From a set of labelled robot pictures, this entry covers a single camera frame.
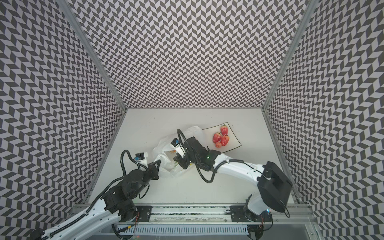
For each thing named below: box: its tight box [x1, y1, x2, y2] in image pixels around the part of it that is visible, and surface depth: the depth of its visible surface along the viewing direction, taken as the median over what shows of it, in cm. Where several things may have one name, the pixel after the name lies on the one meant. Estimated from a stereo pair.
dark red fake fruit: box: [221, 135, 230, 146], surface depth 97 cm
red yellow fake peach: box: [220, 124, 229, 136], surface depth 102 cm
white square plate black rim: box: [202, 122, 242, 153], surface depth 101 cm
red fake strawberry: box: [212, 131, 222, 143], surface depth 98 cm
